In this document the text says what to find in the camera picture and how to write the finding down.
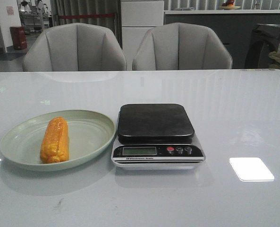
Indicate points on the orange corn cob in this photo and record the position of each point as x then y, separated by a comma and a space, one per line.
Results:
55, 144

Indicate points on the black digital kitchen scale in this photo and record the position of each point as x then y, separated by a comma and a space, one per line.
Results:
156, 137

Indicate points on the pale green round plate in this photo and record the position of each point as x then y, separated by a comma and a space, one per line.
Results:
90, 133

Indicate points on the grey upholstered chair right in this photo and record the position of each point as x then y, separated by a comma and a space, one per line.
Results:
181, 46

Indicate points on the grey upholstered chair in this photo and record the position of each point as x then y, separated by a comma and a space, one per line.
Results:
181, 46
75, 47

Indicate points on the grey upholstered chair left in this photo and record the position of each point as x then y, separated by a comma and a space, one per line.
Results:
75, 47

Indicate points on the white cabinet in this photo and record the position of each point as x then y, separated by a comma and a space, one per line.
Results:
137, 17

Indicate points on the red barrier tape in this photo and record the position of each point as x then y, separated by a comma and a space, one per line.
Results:
108, 15

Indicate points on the dark grey counter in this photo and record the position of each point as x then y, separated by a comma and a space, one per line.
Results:
233, 27

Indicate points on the fruit plate on counter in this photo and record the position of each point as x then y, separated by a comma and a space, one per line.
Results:
229, 5

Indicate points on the red trash bin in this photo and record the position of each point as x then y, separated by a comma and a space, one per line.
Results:
18, 37

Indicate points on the black machine at right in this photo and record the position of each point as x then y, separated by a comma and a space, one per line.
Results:
265, 38

